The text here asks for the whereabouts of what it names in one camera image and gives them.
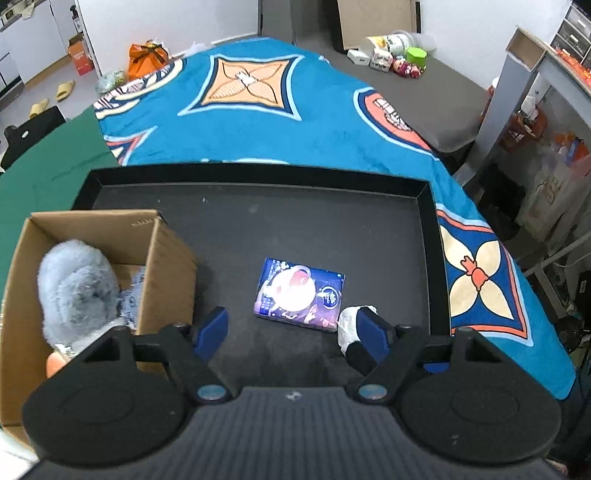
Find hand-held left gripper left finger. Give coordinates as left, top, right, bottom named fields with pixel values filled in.
left=69, top=305, right=232, bottom=404

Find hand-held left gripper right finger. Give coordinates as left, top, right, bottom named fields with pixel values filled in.
left=355, top=307, right=509, bottom=403

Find white cloth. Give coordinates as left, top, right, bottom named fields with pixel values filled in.
left=337, top=305, right=378, bottom=359

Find brown cardboard box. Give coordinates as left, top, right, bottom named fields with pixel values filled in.
left=0, top=209, right=199, bottom=445

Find blue tissue packet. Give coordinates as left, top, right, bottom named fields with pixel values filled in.
left=253, top=257, right=346, bottom=333

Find blue-grey felt plush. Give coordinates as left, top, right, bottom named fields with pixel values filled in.
left=115, top=270, right=149, bottom=331

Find black shallow tray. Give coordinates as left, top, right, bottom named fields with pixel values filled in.
left=69, top=165, right=452, bottom=402

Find grey fluffy plush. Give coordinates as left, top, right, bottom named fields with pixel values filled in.
left=37, top=239, right=123, bottom=347

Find blue patterned blanket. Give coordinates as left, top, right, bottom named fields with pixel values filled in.
left=93, top=38, right=578, bottom=401

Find white tote bag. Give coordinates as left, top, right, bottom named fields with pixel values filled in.
left=514, top=151, right=579, bottom=241

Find green cloth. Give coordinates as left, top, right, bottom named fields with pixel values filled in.
left=0, top=108, right=122, bottom=288

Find black chair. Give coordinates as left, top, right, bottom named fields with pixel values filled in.
left=0, top=105, right=66, bottom=172

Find grey desk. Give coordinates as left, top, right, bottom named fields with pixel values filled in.
left=470, top=25, right=591, bottom=195

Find glass jar with plant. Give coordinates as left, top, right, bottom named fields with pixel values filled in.
left=95, top=71, right=127, bottom=96

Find red toy figure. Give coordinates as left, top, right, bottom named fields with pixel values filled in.
left=390, top=58, right=424, bottom=79

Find small white printed box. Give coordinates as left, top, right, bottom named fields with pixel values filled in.
left=369, top=47, right=393, bottom=73

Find orange bag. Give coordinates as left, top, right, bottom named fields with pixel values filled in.
left=127, top=41, right=172, bottom=80

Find clear plastic container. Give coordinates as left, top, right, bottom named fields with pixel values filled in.
left=409, top=31, right=437, bottom=52

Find orange cardboard box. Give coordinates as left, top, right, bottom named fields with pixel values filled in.
left=67, top=33, right=96, bottom=76

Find large black leaning tray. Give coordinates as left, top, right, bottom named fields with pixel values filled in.
left=337, top=0, right=422, bottom=52

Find grey leaning board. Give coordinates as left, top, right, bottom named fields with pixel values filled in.
left=259, top=0, right=297, bottom=45

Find white kitchen cabinets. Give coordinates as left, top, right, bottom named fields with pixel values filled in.
left=0, top=0, right=80, bottom=99

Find grey drawer organizer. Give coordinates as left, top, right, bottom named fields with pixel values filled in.
left=551, top=4, right=591, bottom=59

